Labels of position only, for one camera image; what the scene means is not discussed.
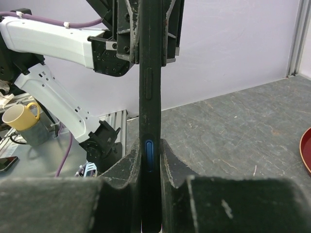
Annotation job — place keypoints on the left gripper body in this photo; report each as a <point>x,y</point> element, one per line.
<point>108,12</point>

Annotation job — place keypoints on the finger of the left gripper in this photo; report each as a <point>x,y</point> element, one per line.
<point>128,30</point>
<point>171,9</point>

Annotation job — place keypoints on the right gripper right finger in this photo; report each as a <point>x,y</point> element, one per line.
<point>200,204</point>

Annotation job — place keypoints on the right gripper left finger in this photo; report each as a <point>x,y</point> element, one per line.
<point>31,202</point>

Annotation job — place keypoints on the black smartphone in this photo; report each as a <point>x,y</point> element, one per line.
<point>150,54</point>

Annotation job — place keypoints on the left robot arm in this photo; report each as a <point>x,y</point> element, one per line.
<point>38,55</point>

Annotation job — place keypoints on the phone on outside desk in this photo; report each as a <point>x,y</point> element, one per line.
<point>7,162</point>

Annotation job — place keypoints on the grey cup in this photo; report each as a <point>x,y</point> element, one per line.
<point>36,135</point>

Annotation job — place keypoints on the yellow mug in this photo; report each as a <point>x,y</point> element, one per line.
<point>20,117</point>

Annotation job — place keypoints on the red round tray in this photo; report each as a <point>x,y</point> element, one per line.
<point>305,150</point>

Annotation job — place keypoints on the grey cable duct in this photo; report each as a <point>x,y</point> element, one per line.
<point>86,170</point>

